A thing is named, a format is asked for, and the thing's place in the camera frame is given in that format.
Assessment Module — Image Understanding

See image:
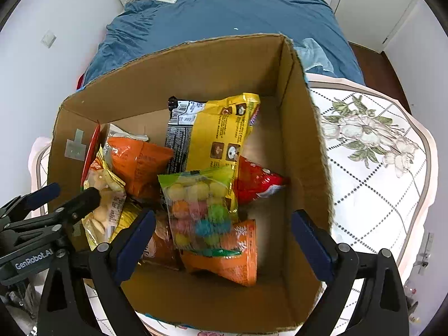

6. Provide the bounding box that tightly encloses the brown cardboard box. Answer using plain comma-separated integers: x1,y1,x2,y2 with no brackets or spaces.
47,33,335,335

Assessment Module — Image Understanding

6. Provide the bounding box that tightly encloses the small white snack packet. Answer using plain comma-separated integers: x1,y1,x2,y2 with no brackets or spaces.
107,123,149,144

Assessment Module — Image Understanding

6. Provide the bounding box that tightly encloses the red-edged snack packet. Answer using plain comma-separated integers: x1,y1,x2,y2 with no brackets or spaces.
80,123,102,191

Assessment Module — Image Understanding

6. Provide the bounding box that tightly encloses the black snack packet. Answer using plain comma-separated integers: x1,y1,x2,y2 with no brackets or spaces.
164,96,207,176

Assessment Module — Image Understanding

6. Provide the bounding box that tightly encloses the brown pastry snack packet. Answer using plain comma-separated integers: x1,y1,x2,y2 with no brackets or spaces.
140,210,183,271

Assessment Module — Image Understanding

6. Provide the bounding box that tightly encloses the white cabinet door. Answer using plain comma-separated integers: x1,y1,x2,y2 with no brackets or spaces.
331,0,431,53

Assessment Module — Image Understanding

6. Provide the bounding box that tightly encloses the metal door latch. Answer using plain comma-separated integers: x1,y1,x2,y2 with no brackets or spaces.
413,231,435,274

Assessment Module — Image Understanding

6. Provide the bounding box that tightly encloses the clear packet of coloured balls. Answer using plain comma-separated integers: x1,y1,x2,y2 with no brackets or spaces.
157,166,242,256

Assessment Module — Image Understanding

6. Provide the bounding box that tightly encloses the floral quilted bed cover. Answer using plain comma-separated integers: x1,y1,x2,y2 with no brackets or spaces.
28,73,440,336

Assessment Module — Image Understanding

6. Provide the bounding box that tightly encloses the yellow snack packet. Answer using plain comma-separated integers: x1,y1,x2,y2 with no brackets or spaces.
185,93,261,214

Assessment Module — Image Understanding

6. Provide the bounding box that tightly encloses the yellow biscuit packet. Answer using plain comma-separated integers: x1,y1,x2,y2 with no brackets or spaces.
82,147,144,251

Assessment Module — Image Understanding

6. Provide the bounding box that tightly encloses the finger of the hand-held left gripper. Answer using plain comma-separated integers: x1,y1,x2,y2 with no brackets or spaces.
49,187,102,228
0,183,61,225

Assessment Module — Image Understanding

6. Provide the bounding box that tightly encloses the light blue cloth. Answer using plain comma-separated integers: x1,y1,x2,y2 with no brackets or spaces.
294,38,337,74

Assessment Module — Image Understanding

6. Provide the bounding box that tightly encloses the blue blanket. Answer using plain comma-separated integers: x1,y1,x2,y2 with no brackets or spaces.
82,0,366,93

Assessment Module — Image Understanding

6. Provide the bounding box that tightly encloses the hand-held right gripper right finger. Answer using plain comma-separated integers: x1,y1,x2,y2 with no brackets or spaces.
292,210,410,336

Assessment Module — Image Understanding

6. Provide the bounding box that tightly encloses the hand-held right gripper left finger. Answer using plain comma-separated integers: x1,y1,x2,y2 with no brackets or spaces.
37,210,156,336

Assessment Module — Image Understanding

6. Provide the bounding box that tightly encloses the red snack packet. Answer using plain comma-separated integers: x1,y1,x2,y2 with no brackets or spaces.
233,157,289,204

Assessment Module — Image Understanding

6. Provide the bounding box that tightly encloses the orange snack packet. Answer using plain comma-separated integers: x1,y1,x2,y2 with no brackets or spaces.
180,219,258,287
105,136,174,200

